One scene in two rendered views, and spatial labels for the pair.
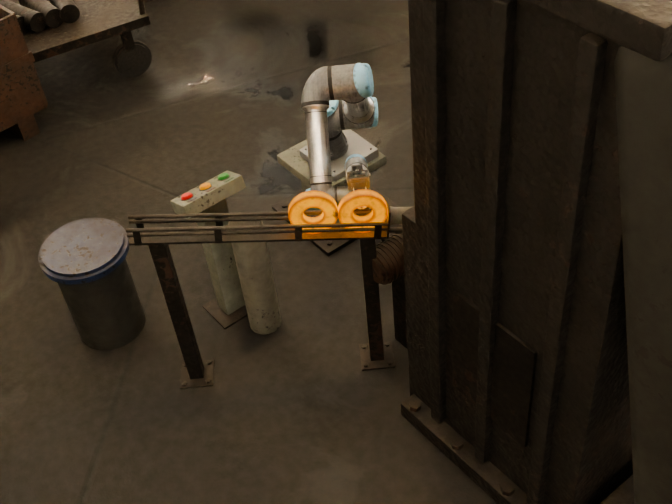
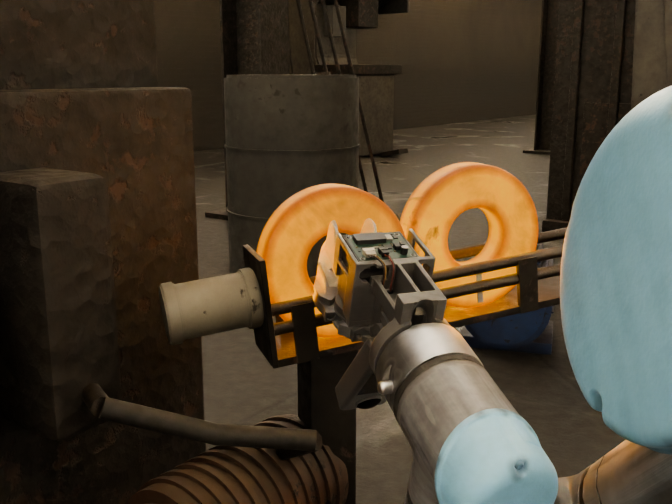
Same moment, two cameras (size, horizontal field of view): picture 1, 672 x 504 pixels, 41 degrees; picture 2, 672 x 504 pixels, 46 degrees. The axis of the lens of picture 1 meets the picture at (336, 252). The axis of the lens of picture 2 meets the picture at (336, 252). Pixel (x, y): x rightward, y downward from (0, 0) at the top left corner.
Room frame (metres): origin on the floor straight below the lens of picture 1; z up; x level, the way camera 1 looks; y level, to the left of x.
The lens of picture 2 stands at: (2.83, -0.36, 0.89)
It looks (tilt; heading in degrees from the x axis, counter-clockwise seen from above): 13 degrees down; 160
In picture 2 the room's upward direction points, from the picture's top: straight up
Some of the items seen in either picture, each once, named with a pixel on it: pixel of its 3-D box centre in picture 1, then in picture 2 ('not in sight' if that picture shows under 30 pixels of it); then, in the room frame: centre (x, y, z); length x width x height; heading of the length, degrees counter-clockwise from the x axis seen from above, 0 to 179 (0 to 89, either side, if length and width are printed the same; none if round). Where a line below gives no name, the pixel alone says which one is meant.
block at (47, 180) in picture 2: not in sight; (49, 300); (2.07, -0.37, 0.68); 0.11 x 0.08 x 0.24; 34
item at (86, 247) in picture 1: (98, 286); not in sight; (2.42, 0.89, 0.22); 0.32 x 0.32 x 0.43
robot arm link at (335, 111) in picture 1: (326, 115); not in sight; (2.93, -0.03, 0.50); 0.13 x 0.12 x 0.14; 85
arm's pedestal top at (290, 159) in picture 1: (331, 159); not in sight; (2.94, -0.02, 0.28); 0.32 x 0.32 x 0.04; 33
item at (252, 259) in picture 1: (255, 275); not in sight; (2.34, 0.30, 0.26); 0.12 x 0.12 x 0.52
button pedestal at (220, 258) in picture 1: (220, 248); not in sight; (2.45, 0.42, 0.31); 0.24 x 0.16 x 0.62; 124
